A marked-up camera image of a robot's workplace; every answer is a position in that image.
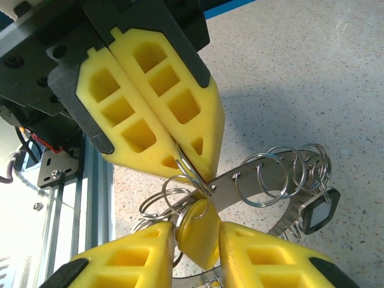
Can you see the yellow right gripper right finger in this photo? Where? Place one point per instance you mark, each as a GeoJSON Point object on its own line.
{"type": "Point", "coordinates": [237, 270]}

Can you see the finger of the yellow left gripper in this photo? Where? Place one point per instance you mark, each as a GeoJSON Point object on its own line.
{"type": "Point", "coordinates": [180, 99]}
{"type": "Point", "coordinates": [99, 120]}

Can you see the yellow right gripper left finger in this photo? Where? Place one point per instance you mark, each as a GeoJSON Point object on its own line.
{"type": "Point", "coordinates": [156, 270]}

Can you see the yellow key tag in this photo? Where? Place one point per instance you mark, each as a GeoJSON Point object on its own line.
{"type": "Point", "coordinates": [199, 237]}

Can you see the blue table edge strip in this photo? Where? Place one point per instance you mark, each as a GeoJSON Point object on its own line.
{"type": "Point", "coordinates": [222, 7]}

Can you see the black key tag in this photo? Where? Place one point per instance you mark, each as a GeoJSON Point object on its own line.
{"type": "Point", "coordinates": [330, 198]}

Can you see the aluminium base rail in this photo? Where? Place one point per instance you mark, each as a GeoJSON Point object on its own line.
{"type": "Point", "coordinates": [93, 195]}

